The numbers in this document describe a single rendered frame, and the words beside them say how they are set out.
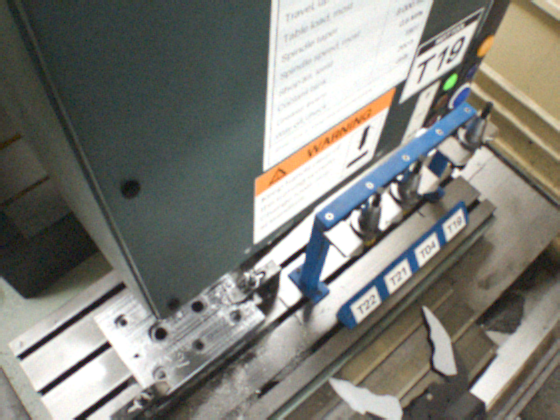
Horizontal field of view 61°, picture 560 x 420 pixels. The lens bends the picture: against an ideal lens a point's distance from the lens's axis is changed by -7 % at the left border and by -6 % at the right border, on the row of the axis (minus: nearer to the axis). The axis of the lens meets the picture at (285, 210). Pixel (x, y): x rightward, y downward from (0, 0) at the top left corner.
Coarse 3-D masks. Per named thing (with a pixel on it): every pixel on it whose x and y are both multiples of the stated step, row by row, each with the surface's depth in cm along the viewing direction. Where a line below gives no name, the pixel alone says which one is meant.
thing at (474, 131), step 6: (474, 120) 101; (480, 120) 100; (486, 120) 100; (468, 126) 104; (474, 126) 102; (480, 126) 101; (486, 126) 102; (468, 132) 104; (474, 132) 103; (480, 132) 102; (468, 138) 104; (474, 138) 104; (480, 138) 104
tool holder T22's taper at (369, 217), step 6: (366, 204) 89; (372, 204) 88; (366, 210) 89; (372, 210) 88; (378, 210) 88; (360, 216) 92; (366, 216) 90; (372, 216) 89; (378, 216) 90; (360, 222) 92; (366, 222) 91; (372, 222) 91; (378, 222) 92; (366, 228) 92; (372, 228) 92
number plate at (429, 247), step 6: (432, 234) 124; (426, 240) 123; (432, 240) 124; (420, 246) 122; (426, 246) 124; (432, 246) 125; (438, 246) 126; (420, 252) 123; (426, 252) 124; (432, 252) 125; (420, 258) 123; (426, 258) 125; (420, 264) 124
